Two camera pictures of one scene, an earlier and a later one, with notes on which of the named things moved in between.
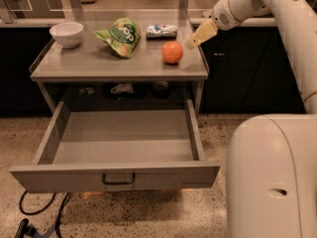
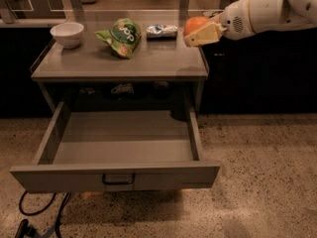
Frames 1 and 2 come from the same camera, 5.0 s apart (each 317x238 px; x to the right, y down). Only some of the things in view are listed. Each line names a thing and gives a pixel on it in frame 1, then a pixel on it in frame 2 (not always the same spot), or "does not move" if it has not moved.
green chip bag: x=123 y=37 does not move
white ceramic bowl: x=67 y=33 does not move
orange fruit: x=172 y=52 -> x=194 y=23
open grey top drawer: x=119 y=150 does not move
